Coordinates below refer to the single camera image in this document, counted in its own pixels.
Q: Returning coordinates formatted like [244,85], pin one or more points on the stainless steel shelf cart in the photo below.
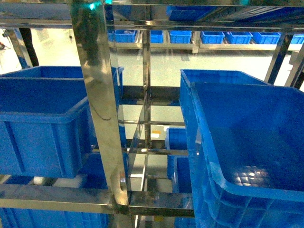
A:
[120,200]

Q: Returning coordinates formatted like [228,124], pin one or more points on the large blue crate right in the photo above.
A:
[245,142]

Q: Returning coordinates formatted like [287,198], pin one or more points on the large blue crate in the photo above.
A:
[245,142]
[46,128]

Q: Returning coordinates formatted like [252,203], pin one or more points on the large blue crate left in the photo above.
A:
[46,128]

